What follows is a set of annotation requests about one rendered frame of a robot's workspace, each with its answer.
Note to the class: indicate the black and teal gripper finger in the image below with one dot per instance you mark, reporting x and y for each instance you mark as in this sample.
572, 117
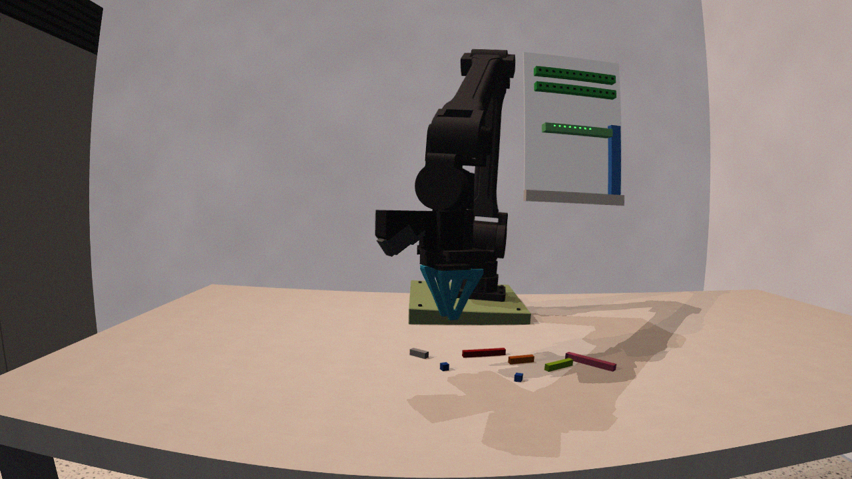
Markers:
428, 274
443, 278

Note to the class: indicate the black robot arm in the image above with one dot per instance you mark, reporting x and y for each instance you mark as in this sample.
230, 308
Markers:
443, 184

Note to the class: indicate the lime green rod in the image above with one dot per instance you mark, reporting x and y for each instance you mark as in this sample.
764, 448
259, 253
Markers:
558, 364

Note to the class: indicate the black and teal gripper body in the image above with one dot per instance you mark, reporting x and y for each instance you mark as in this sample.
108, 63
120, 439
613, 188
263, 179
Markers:
465, 259

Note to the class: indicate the orange rod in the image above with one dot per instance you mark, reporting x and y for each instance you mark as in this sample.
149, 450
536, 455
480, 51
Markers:
521, 359

